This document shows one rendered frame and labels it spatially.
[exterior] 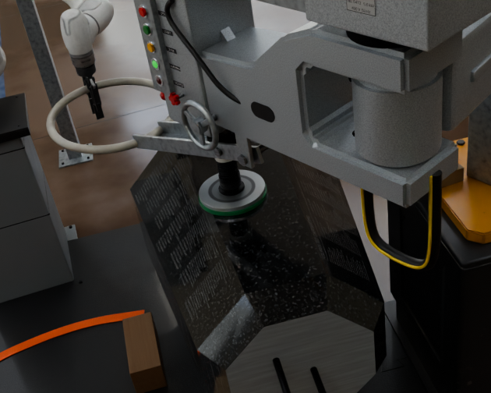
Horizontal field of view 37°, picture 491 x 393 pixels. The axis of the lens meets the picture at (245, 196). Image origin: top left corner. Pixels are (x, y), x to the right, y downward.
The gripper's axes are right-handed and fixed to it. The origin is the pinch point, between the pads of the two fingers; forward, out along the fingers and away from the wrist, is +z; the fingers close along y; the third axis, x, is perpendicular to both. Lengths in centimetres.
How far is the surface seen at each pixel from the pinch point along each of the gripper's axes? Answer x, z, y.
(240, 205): 15, -8, 96
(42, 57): 3, 27, -114
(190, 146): 9, -22, 78
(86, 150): -15.6, -10.2, 41.1
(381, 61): 25, -78, 151
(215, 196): 11, -7, 87
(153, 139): 3, -16, 58
